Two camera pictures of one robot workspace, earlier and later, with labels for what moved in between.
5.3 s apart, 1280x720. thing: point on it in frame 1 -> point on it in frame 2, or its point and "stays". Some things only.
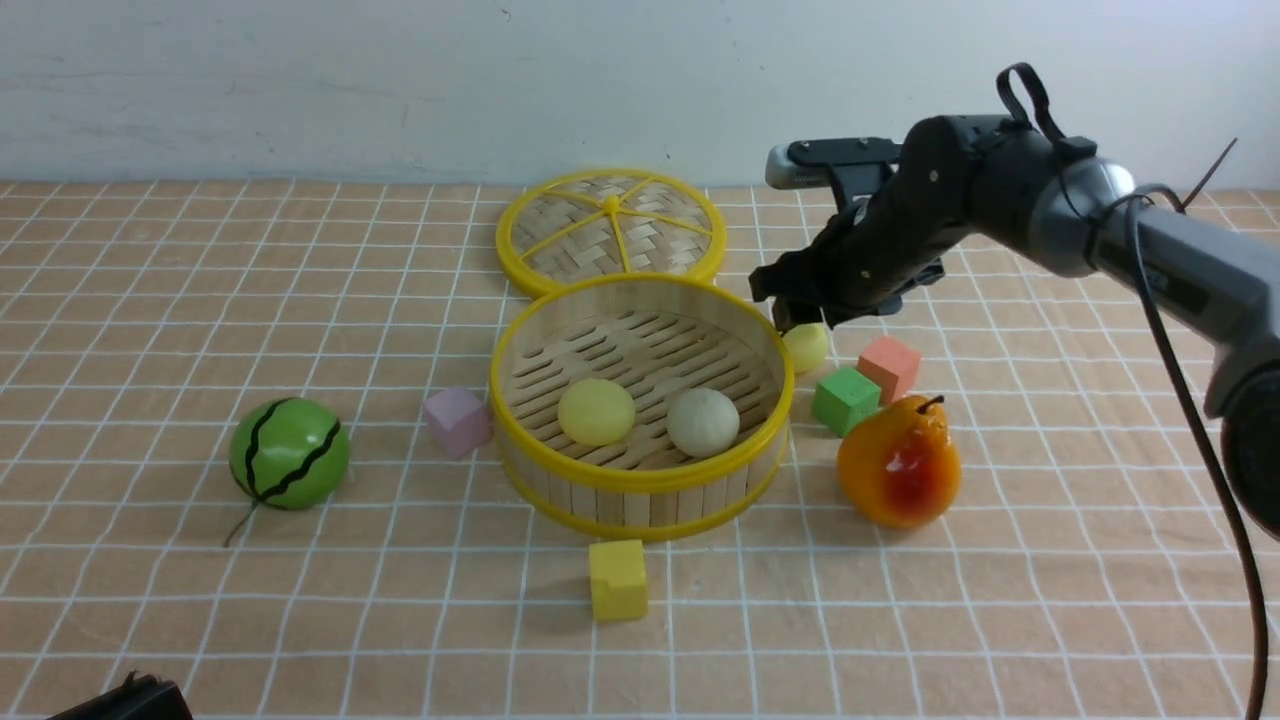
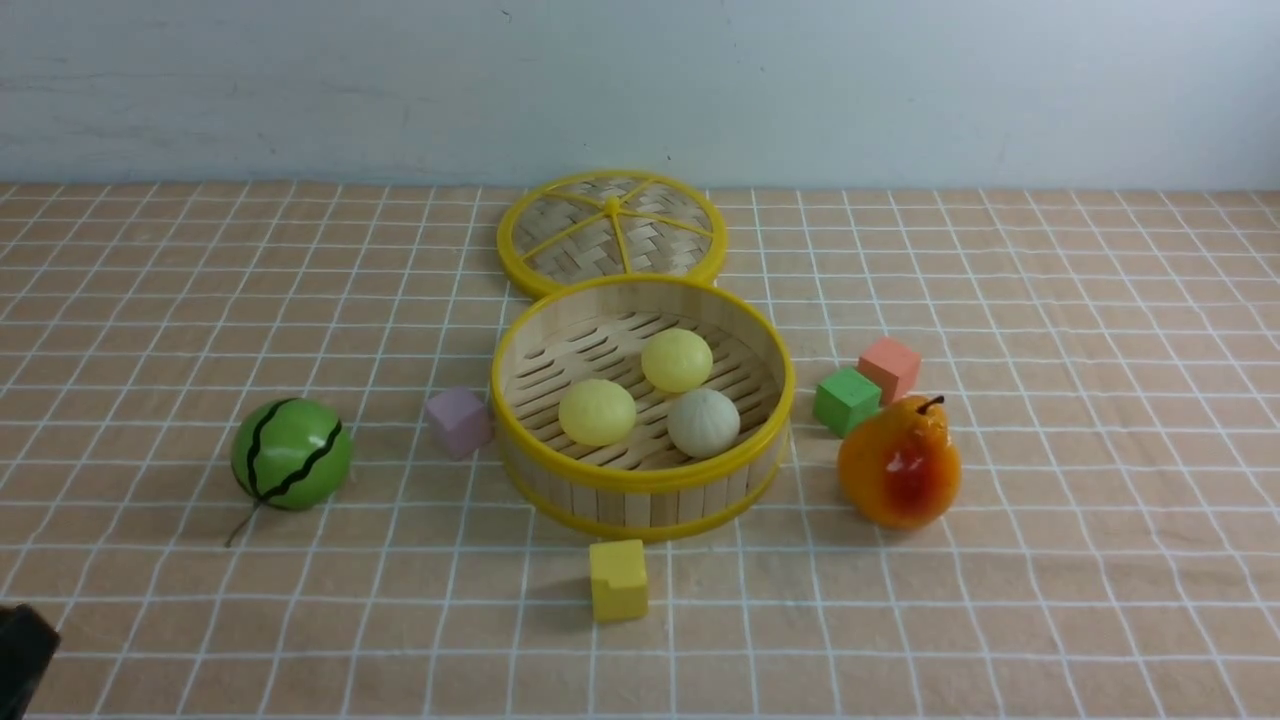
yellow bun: (596, 412) stays
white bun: (702, 422) stays
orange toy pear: (899, 466) stays
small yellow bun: (807, 346) -> (676, 360)
